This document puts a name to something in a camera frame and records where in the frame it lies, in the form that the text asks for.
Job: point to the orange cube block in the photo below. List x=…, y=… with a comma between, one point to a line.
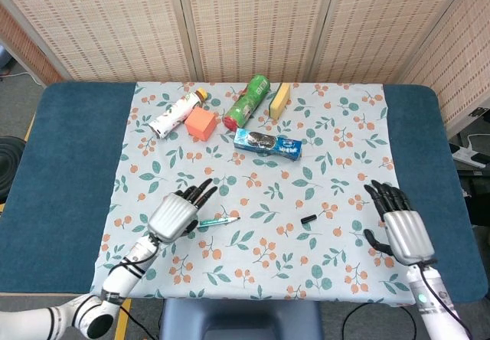
x=201, y=123

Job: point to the dark blue table cover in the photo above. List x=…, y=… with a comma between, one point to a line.
x=65, y=187

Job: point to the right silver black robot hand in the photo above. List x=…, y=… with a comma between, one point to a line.
x=407, y=233

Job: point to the yellow green sponge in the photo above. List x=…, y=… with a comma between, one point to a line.
x=280, y=100

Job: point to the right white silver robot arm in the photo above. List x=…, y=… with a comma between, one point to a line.
x=430, y=298

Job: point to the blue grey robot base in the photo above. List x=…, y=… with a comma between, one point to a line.
x=237, y=319

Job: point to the black pen cap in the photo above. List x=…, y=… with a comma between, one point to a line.
x=308, y=218

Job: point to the green white marker pen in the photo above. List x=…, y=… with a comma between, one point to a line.
x=216, y=222

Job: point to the woven bamboo folding screen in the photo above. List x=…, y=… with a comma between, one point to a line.
x=249, y=22

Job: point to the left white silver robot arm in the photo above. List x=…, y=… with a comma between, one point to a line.
x=122, y=278

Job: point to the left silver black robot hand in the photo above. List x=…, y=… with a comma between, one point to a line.
x=172, y=217

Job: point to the fruit leaf print tablecloth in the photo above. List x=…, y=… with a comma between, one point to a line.
x=268, y=187

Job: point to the green chips can red lid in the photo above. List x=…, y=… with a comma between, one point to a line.
x=247, y=100

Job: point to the white cylindrical bottle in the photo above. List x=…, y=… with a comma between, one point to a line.
x=172, y=118

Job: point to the white power strip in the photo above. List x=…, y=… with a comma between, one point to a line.
x=469, y=152

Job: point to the blue cookie box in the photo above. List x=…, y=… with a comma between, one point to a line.
x=268, y=144

